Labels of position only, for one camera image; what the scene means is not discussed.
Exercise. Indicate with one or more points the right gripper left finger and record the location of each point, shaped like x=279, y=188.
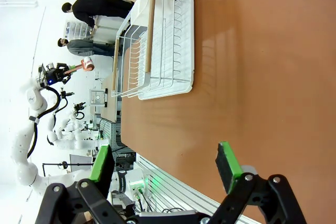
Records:
x=99, y=166

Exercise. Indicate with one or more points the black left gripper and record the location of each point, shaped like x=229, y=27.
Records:
x=53, y=75

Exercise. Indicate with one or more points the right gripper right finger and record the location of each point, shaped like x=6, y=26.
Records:
x=228, y=166

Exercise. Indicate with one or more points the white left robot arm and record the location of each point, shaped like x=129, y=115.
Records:
x=23, y=145

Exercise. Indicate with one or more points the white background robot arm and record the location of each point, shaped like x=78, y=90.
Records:
x=71, y=134

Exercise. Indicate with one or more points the person in gray jacket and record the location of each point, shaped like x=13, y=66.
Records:
x=84, y=47

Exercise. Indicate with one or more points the white square device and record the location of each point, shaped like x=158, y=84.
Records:
x=98, y=98

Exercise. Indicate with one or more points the control box with green light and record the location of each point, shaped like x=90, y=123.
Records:
x=137, y=184

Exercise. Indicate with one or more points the clear storage drawers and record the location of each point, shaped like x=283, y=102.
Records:
x=77, y=30

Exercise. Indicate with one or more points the brown background table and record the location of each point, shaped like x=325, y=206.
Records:
x=111, y=100

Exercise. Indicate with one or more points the person in black sweater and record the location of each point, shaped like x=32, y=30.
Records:
x=99, y=9

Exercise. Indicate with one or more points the white cutlery holder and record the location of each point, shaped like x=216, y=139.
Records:
x=140, y=6

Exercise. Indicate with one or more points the white drip tray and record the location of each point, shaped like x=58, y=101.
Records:
x=187, y=51

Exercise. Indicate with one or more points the aluminium table frame rail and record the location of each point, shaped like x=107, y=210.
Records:
x=178, y=190

